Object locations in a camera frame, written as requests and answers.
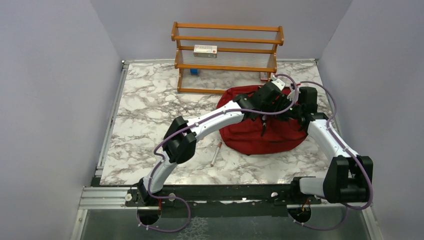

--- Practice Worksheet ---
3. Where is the blue pencil sharpener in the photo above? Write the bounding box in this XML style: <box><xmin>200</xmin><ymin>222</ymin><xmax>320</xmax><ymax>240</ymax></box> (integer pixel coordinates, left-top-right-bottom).
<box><xmin>189</xmin><ymin>68</ymin><xmax>199</xmax><ymax>76</ymax></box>

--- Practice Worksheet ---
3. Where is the white red box on shelf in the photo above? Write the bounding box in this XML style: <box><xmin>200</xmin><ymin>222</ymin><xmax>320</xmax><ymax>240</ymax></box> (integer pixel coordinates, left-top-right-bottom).
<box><xmin>193</xmin><ymin>44</ymin><xmax>218</xmax><ymax>59</ymax></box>

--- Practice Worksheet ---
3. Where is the wooden two-tier shelf rack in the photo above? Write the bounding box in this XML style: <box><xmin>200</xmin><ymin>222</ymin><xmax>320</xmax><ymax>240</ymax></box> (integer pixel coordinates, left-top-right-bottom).
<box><xmin>170</xmin><ymin>21</ymin><xmax>285</xmax><ymax>94</ymax></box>

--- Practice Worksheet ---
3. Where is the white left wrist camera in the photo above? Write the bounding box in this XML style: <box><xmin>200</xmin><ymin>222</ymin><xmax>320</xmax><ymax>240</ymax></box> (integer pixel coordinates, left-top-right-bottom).
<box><xmin>270</xmin><ymin>75</ymin><xmax>286</xmax><ymax>92</ymax></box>

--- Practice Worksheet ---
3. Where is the red backpack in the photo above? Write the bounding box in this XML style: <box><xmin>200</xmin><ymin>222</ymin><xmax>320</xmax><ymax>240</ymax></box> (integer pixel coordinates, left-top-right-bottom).
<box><xmin>216</xmin><ymin>84</ymin><xmax>309</xmax><ymax>157</ymax></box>

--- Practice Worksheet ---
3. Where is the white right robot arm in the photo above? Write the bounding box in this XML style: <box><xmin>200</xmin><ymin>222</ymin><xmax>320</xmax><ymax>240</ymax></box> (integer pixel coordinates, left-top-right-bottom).
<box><xmin>287</xmin><ymin>86</ymin><xmax>374</xmax><ymax>207</ymax></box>

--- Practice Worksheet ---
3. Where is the small red white eraser box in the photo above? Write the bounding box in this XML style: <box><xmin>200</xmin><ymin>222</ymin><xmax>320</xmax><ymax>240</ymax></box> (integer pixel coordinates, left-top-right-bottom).
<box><xmin>259</xmin><ymin>72</ymin><xmax>269</xmax><ymax>82</ymax></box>

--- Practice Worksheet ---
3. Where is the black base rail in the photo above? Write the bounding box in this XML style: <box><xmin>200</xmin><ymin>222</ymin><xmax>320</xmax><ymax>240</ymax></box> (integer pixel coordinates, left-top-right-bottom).
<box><xmin>124</xmin><ymin>179</ymin><xmax>322</xmax><ymax>224</ymax></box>

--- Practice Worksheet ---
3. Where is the brown marker pen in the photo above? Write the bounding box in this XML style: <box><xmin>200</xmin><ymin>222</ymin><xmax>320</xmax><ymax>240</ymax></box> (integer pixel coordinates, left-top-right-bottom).
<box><xmin>210</xmin><ymin>141</ymin><xmax>223</xmax><ymax>167</ymax></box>

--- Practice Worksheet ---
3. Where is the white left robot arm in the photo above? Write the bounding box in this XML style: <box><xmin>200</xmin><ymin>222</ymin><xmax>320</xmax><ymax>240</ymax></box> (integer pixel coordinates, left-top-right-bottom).
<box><xmin>136</xmin><ymin>78</ymin><xmax>299</xmax><ymax>206</ymax></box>

